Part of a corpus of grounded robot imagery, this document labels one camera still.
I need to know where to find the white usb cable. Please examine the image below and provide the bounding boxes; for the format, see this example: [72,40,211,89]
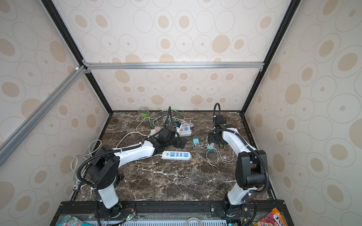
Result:
[197,139,235,167]

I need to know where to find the pink charging cable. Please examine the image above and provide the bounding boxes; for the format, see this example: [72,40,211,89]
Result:
[135,111,170,135]

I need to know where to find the green snack bag left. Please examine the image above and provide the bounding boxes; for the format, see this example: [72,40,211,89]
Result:
[57,215,91,226]

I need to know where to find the green charging cable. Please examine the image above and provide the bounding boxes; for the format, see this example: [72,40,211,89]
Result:
[149,108,184,128]

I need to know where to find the colourful snack bag right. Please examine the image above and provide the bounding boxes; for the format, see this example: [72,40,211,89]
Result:
[252,208,287,226]

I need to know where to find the blue white power strip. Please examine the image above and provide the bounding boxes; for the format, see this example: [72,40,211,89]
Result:
[161,151,192,161]

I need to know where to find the black alarm clock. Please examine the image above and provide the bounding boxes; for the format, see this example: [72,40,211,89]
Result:
[117,170,124,181]

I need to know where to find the multicolour white power strip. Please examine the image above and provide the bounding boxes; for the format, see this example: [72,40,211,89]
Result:
[149,126,192,137]

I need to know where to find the glass cup with green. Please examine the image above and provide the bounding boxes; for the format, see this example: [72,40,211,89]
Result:
[138,106,150,120]

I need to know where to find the pink charger plug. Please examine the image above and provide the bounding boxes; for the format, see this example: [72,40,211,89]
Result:
[154,127,161,134]

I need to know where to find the teal charger plug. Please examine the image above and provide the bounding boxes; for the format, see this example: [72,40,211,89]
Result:
[193,138,199,145]
[206,144,215,153]

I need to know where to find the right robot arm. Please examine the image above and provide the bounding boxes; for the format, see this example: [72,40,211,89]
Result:
[207,103,270,209]

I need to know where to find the white power strip cords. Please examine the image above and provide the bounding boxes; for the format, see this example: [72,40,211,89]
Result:
[69,131,163,190]

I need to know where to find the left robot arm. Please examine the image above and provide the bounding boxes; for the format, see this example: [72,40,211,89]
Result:
[76,107,187,210]

